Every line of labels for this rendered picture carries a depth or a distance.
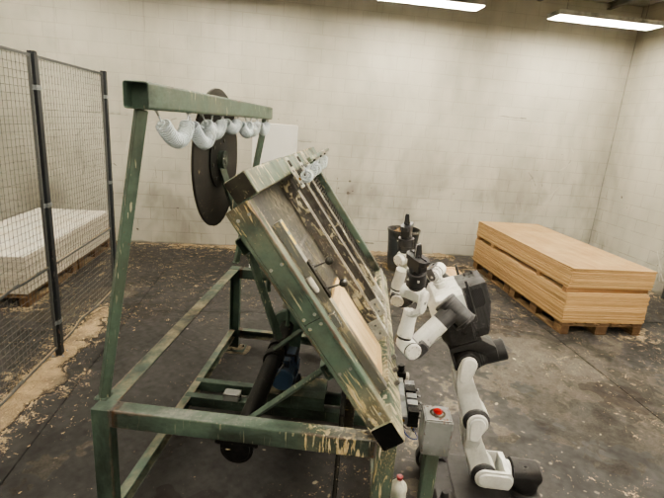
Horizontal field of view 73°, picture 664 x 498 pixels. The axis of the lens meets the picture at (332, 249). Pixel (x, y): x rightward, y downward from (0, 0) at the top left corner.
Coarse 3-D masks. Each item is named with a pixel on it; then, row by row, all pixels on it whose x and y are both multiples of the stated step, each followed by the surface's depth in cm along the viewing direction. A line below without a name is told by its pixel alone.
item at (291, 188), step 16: (288, 192) 250; (304, 208) 252; (320, 224) 257; (320, 240) 256; (336, 256) 257; (336, 272) 260; (352, 288) 262; (368, 304) 264; (368, 320) 266; (384, 336) 268
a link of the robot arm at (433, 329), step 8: (432, 320) 210; (424, 328) 209; (432, 328) 207; (440, 328) 207; (416, 336) 209; (424, 336) 207; (432, 336) 207; (440, 336) 209; (408, 344) 205; (416, 344) 204; (424, 344) 206; (408, 352) 204; (416, 352) 205; (424, 352) 207
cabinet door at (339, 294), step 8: (336, 280) 247; (336, 288) 237; (336, 296) 228; (344, 296) 244; (344, 304) 235; (352, 304) 250; (344, 312) 227; (352, 312) 242; (352, 320) 233; (360, 320) 248; (352, 328) 224; (360, 328) 239; (368, 328) 254; (360, 336) 231; (368, 336) 246; (368, 344) 237; (376, 344) 254; (368, 352) 229; (376, 352) 244; (376, 360) 236
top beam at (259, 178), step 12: (288, 156) 259; (300, 156) 298; (252, 168) 181; (264, 168) 197; (276, 168) 217; (288, 168) 242; (228, 180) 171; (240, 180) 170; (252, 180) 172; (264, 180) 187; (276, 180) 205; (228, 192) 172; (240, 192) 171; (252, 192) 171
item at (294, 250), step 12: (276, 228) 200; (288, 240) 201; (300, 252) 204; (300, 264) 203; (312, 276) 204; (324, 300) 207; (336, 312) 208; (348, 324) 213; (348, 336) 211; (360, 348) 212; (360, 360) 213; (372, 360) 218; (372, 372) 214; (384, 384) 216
